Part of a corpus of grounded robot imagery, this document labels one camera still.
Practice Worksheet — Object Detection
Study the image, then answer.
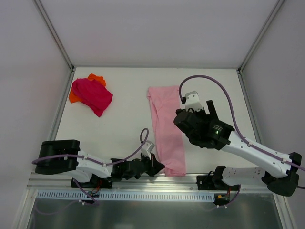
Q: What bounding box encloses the light pink t shirt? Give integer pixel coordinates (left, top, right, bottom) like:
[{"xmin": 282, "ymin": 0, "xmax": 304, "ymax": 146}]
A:
[{"xmin": 147, "ymin": 85, "xmax": 186, "ymax": 177}]

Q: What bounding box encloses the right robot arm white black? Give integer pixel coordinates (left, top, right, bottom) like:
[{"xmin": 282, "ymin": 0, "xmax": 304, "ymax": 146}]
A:
[{"xmin": 173, "ymin": 101, "xmax": 302, "ymax": 197}]

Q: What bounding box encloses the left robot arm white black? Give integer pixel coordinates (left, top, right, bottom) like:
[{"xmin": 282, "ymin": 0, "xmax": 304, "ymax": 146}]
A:
[{"xmin": 32, "ymin": 140, "xmax": 165, "ymax": 187}]

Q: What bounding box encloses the magenta folded t shirt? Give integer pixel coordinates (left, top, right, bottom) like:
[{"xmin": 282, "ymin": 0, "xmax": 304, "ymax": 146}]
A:
[{"xmin": 72, "ymin": 78, "xmax": 113, "ymax": 117}]

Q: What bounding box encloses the orange folded t shirt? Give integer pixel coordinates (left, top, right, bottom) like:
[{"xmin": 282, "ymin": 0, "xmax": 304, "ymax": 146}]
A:
[{"xmin": 69, "ymin": 73, "xmax": 106, "ymax": 103}]

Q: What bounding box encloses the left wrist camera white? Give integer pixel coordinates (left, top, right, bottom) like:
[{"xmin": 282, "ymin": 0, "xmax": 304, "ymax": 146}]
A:
[{"xmin": 141, "ymin": 141, "xmax": 155, "ymax": 159}]

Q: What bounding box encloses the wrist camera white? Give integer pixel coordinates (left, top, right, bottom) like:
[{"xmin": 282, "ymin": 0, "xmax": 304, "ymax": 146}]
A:
[
  {"xmin": 182, "ymin": 91, "xmax": 204, "ymax": 113},
  {"xmin": 141, "ymin": 141, "xmax": 155, "ymax": 159}
]

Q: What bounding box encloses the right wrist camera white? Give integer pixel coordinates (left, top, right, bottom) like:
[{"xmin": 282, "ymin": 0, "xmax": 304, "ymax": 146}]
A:
[{"xmin": 182, "ymin": 91, "xmax": 204, "ymax": 113}]

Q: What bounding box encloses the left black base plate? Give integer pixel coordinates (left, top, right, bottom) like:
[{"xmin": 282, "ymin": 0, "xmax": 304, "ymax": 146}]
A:
[{"xmin": 78, "ymin": 176, "xmax": 112, "ymax": 190}]

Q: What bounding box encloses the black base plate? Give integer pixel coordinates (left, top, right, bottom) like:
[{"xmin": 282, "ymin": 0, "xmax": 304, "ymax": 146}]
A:
[
  {"xmin": 78, "ymin": 176, "xmax": 112, "ymax": 190},
  {"xmin": 196, "ymin": 175, "xmax": 239, "ymax": 191}
]

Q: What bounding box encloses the right aluminium frame post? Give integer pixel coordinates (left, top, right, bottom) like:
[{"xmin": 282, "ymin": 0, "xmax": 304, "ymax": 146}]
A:
[{"xmin": 237, "ymin": 0, "xmax": 286, "ymax": 73}]

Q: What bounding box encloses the aluminium frame post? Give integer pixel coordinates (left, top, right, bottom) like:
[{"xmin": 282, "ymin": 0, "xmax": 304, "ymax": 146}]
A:
[
  {"xmin": 237, "ymin": 0, "xmax": 286, "ymax": 73},
  {"xmin": 32, "ymin": 0, "xmax": 74, "ymax": 72}
]

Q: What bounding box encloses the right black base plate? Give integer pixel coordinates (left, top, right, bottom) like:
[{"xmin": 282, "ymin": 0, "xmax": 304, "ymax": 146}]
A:
[{"xmin": 196, "ymin": 175, "xmax": 239, "ymax": 191}]

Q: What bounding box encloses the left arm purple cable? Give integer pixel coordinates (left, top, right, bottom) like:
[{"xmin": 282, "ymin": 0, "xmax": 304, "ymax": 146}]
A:
[{"xmin": 31, "ymin": 128, "xmax": 150, "ymax": 207}]

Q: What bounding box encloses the white slotted cable duct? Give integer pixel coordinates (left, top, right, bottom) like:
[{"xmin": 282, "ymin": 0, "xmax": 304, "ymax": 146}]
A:
[{"xmin": 36, "ymin": 190, "xmax": 215, "ymax": 202}]

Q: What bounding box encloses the aluminium mounting rail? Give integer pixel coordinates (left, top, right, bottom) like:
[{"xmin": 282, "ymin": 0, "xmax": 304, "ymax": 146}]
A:
[{"xmin": 25, "ymin": 169, "xmax": 270, "ymax": 193}]

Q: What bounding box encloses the left aluminium frame post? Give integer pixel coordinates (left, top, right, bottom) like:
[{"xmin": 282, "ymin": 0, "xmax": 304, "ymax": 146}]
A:
[{"xmin": 32, "ymin": 0, "xmax": 74, "ymax": 72}]

